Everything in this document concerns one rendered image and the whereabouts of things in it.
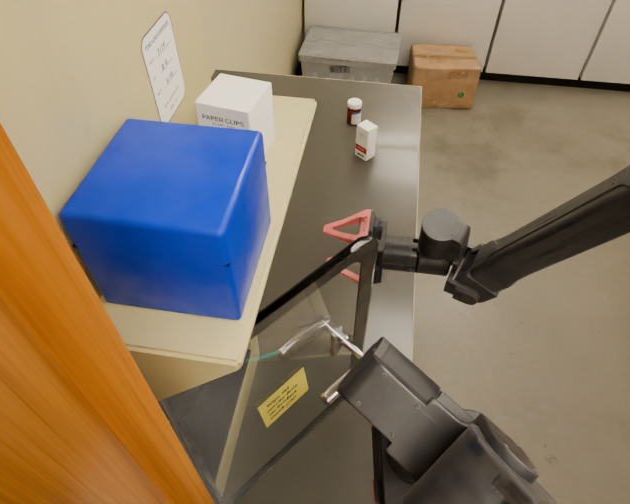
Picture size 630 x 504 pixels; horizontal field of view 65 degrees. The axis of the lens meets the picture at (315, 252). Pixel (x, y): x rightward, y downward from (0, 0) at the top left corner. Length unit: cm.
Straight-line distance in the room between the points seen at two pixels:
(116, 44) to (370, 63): 283
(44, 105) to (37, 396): 17
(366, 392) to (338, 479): 54
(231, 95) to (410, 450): 31
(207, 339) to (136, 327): 5
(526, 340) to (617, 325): 42
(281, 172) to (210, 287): 17
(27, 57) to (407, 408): 31
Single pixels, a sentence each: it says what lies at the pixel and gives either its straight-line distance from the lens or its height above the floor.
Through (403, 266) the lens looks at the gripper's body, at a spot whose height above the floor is 118.
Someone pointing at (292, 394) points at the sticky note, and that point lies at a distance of 68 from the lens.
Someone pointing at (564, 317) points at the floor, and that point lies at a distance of 241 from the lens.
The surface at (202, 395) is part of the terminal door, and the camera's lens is 52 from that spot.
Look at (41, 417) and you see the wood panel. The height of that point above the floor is 159.
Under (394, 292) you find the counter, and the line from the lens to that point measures 108.
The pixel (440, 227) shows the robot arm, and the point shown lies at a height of 128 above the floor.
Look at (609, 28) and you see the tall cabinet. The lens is 376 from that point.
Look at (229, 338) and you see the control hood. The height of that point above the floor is 151.
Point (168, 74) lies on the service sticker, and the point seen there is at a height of 158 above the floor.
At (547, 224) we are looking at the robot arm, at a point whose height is 137.
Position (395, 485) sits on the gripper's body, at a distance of 49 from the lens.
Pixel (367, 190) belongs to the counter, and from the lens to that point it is 130.
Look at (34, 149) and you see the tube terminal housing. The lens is 32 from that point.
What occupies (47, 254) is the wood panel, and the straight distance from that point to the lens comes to 17.
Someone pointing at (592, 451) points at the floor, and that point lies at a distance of 215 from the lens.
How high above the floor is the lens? 180
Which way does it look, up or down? 49 degrees down
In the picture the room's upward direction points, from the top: straight up
